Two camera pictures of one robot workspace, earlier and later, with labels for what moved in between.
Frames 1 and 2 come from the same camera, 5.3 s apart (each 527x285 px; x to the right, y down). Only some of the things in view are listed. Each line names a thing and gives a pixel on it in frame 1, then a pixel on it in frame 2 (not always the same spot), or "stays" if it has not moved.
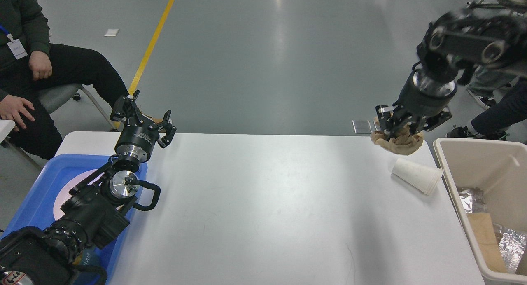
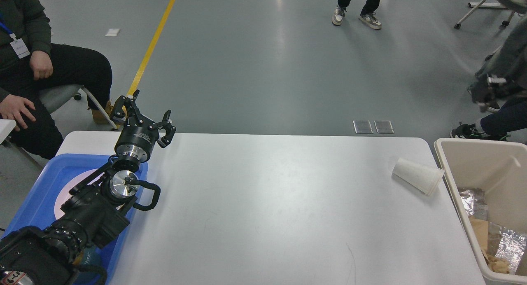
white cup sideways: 423,178 stays
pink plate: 64,195 stays
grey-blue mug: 89,258 stays
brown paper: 405,143 to 498,265
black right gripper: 419,98 to 483,91
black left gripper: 137,138 stays
